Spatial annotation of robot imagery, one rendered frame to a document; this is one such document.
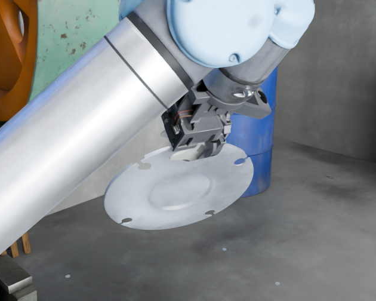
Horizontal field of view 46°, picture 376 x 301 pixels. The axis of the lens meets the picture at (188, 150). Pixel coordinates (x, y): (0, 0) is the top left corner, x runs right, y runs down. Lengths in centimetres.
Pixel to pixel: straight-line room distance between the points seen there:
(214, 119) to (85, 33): 41
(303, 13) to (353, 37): 331
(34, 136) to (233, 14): 16
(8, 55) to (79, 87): 88
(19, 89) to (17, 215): 76
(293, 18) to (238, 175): 45
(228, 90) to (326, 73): 338
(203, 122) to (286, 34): 20
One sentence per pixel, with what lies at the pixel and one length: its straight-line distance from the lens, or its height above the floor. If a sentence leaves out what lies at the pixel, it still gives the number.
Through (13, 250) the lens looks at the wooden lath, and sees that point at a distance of 251.
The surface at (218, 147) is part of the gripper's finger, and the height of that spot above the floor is 107.
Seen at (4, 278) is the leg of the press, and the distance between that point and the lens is 120.
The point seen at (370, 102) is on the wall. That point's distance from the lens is 377.
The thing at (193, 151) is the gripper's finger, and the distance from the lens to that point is 69.
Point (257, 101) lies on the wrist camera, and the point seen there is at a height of 114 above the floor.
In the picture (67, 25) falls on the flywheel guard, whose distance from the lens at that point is 92.
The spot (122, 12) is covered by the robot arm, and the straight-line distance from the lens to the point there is 46.
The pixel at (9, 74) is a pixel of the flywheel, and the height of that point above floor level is 109.
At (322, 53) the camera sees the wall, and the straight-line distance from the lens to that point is 391.
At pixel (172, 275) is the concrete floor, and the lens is 224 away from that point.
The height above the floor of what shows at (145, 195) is 94.
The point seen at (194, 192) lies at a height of 92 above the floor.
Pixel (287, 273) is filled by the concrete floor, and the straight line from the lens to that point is 230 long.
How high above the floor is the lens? 129
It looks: 20 degrees down
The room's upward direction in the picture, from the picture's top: straight up
